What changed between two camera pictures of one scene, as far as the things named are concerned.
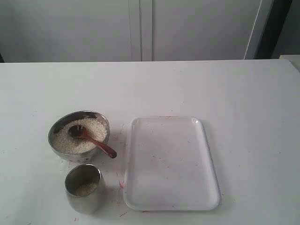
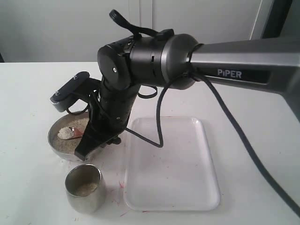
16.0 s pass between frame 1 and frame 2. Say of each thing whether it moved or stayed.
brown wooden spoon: moved
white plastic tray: stayed
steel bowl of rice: stayed
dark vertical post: stayed
